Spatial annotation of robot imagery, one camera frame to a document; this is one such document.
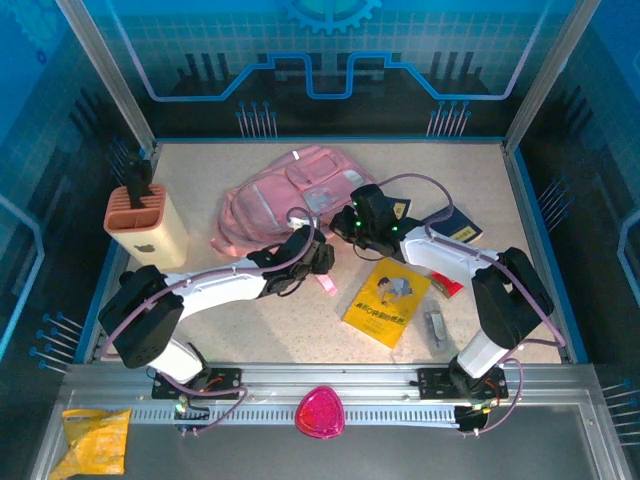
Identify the thin dark blue booklet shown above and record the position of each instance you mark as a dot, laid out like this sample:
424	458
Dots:
401	207

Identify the pink student backpack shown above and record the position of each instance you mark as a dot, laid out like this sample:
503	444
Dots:
260	205

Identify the yellow book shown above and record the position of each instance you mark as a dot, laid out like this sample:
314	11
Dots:
385	310

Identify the thick dark blue book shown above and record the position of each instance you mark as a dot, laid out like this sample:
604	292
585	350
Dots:
460	225

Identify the small red booklet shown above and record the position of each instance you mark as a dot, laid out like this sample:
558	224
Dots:
447	287

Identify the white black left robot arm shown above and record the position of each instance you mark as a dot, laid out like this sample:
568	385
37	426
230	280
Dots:
215	290

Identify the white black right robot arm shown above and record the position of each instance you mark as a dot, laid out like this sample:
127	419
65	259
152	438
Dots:
440	255

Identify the yellow plastic bag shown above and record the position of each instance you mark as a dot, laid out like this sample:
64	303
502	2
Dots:
92	442

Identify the aluminium front beam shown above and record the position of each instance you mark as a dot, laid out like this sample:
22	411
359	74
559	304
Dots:
330	375

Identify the cream knife block orange top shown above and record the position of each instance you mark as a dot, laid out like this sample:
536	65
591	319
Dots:
160	235

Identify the pink triangular container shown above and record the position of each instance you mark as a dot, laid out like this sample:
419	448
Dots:
320	412

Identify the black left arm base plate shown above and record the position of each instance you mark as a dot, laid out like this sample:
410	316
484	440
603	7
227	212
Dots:
225	380

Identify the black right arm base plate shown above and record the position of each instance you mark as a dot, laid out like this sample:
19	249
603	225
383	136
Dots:
430	382

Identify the aluminium frame post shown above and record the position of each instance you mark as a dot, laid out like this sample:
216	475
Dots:
546	75
112	80

